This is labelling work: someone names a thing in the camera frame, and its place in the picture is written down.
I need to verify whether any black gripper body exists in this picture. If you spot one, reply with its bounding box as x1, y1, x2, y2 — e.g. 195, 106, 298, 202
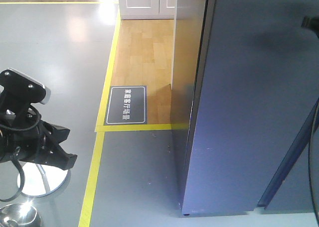
0, 106, 54, 164

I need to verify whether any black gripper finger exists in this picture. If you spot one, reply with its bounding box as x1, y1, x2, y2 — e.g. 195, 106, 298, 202
41, 121, 77, 170
301, 16, 319, 37

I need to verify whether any dark grey fridge door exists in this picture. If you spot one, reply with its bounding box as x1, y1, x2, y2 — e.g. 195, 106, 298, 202
182, 0, 319, 215

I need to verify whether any dark grey fridge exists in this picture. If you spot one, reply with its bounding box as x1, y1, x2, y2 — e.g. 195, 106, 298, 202
257, 100, 319, 214

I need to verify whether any dark floor sign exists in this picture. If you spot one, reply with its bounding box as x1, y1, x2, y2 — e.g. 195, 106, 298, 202
104, 86, 148, 125

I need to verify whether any white cabinet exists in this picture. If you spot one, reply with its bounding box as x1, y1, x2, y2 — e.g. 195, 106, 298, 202
117, 0, 207, 21

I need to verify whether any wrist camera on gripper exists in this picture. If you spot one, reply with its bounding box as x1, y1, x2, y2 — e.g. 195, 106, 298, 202
0, 68, 51, 115

